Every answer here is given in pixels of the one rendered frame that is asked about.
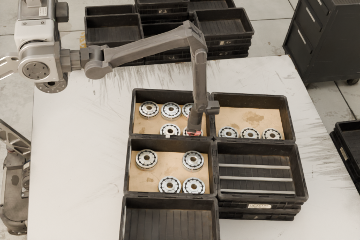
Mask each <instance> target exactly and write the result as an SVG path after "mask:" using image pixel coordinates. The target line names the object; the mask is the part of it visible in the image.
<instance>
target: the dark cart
mask: <svg viewBox="0 0 360 240"><path fill-rule="evenodd" d="M282 47H283V49H284V51H285V55H289V56H290V58H291V60H292V62H293V64H294V66H295V68H296V70H297V72H298V74H299V76H300V78H301V80H302V81H303V83H304V85H305V87H306V88H307V87H308V86H309V83H318V82H325V81H337V80H347V83H348V85H350V86H351V85H354V84H356V83H357V82H358V81H359V79H360V0H298V3H297V5H296V8H295V12H294V14H293V17H292V20H291V23H290V25H289V28H288V31H287V34H286V37H285V40H284V42H283V45H282Z"/></svg>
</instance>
